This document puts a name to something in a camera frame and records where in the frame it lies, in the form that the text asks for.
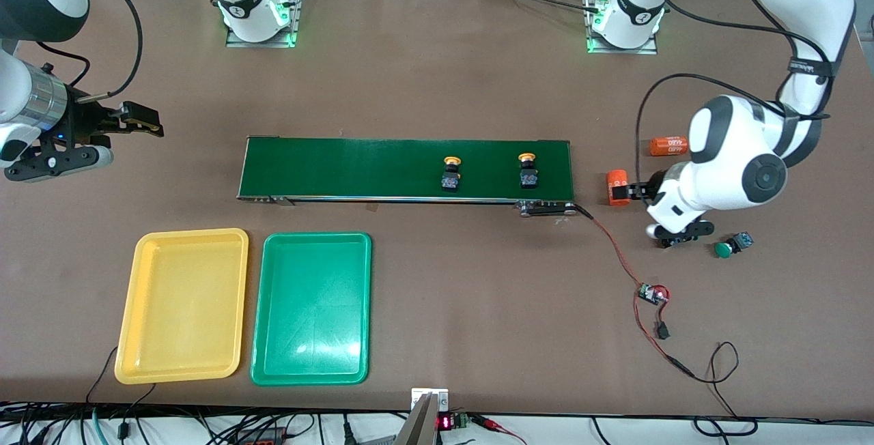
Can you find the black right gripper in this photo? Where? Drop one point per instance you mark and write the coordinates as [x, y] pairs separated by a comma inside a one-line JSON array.
[[83, 121]]

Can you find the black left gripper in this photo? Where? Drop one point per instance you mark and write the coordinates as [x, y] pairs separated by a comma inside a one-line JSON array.
[[646, 190]]

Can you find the orange cylindrical battery cell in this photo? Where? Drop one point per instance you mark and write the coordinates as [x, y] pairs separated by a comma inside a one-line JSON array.
[[668, 146], [616, 177]]

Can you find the green push button switch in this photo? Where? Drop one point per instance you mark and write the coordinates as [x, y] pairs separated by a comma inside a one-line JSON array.
[[669, 243], [724, 249]]

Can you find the yellow push button switch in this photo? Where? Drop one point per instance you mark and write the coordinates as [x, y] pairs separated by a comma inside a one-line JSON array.
[[528, 177], [450, 180]]

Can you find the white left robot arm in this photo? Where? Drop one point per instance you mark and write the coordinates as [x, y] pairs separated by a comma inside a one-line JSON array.
[[737, 158]]

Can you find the small controller circuit board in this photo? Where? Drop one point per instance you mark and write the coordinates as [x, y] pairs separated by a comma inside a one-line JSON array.
[[650, 293]]

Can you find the yellow plastic tray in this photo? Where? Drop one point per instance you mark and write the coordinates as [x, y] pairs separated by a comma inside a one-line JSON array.
[[181, 308]]

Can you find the green conveyor belt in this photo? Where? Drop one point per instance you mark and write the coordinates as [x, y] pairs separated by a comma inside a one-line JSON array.
[[382, 168]]

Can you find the green plastic tray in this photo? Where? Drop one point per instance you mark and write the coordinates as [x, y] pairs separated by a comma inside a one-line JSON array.
[[311, 308]]

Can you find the red clip lead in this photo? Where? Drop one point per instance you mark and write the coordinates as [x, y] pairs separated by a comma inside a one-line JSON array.
[[495, 424]]

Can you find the red digit display module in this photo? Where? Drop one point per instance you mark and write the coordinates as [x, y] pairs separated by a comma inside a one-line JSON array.
[[445, 422]]

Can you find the red black power strip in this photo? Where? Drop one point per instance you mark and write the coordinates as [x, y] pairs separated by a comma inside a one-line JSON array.
[[259, 437]]

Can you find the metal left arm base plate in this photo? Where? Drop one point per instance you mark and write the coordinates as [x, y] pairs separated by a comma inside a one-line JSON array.
[[649, 50]]

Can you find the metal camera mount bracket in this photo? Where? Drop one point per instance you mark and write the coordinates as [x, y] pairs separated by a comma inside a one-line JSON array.
[[416, 428]]

